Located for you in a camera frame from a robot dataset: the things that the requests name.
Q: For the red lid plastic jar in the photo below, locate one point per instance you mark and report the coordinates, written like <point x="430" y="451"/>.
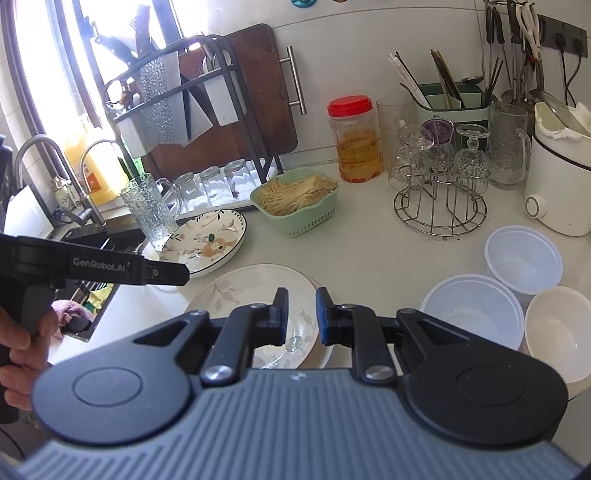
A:
<point x="358" y="143"/>

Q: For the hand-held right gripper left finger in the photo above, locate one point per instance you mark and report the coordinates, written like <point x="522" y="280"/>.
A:
<point x="280" y="321"/>

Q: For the clear glass tumbler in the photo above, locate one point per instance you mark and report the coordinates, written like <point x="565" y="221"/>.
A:
<point x="214" y="184"/>
<point x="188" y="191"/>
<point x="240" y="177"/>

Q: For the purple tinted glass cup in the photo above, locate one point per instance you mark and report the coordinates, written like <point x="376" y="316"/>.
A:
<point x="437" y="134"/>

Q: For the grey curved faucet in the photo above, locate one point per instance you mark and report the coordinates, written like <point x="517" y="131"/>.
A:
<point x="37" y="147"/>

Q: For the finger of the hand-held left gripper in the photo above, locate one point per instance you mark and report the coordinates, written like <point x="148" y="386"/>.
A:
<point x="166" y="273"/>

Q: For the pink cloth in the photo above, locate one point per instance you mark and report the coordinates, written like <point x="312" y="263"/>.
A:
<point x="69" y="314"/>

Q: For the floral deer print plate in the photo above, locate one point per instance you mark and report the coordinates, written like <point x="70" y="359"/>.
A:
<point x="203" y="249"/>

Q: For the white electric cooking pot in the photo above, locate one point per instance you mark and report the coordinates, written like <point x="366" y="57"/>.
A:
<point x="558" y="184"/>

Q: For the textured glass pitcher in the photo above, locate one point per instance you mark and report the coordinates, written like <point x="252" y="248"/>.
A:
<point x="508" y="147"/>

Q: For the steel curved faucet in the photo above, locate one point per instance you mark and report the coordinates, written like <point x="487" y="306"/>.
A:
<point x="87" y="184"/>

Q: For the cut glass goblet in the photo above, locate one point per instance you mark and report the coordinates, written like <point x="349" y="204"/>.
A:
<point x="472" y="157"/>

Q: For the textured metal knife holder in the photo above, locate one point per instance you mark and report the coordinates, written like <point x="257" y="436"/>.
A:
<point x="157" y="106"/>

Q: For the translucent plastic bowl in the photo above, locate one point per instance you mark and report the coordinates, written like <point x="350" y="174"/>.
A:
<point x="471" y="309"/>
<point x="524" y="258"/>

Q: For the white ceramic bowl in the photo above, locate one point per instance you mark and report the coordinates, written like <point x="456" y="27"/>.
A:
<point x="561" y="332"/>

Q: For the white rack box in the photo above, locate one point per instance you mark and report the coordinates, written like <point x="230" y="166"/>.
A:
<point x="226" y="101"/>

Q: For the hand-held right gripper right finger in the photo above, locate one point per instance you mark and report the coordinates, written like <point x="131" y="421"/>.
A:
<point x="323" y="323"/>

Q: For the tall clear glass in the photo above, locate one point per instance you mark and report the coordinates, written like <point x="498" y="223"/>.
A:
<point x="392" y="115"/>

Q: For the clear glass cup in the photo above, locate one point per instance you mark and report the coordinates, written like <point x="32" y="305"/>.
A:
<point x="413" y="152"/>

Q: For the person's left hand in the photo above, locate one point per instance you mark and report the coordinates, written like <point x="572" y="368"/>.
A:
<point x="21" y="378"/>

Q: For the green utensil holder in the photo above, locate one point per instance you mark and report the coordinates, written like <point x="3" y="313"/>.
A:
<point x="461" y="115"/>

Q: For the textured glass mug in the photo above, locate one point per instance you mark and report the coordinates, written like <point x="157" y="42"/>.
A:
<point x="147" y="212"/>

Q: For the black wall outlet strip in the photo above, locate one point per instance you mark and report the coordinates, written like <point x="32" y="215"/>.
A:
<point x="565" y="34"/>

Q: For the pale shredded strips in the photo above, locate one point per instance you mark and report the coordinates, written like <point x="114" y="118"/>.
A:
<point x="295" y="194"/>

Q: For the green plastic basket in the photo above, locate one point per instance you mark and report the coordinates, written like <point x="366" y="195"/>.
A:
<point x="304" y="221"/>

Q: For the row of hanging utensils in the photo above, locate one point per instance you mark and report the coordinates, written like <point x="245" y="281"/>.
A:
<point x="501" y="41"/>

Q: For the glass pot lid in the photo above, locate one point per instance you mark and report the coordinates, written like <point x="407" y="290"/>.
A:
<point x="561" y="113"/>

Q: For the black metal dish rack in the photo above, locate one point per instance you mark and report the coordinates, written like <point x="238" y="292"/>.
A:
<point x="217" y="50"/>

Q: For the brown wooden cutting board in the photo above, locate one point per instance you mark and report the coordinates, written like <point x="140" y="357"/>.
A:
<point x="263" y="92"/>

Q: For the black kitchen sink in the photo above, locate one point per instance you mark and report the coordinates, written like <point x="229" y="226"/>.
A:
<point x="115" y="235"/>

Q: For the yellow green sponge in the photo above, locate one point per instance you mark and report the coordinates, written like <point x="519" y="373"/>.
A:
<point x="101" y="295"/>

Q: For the yellow liquid jug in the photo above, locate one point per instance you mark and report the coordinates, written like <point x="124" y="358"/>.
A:
<point x="99" y="166"/>

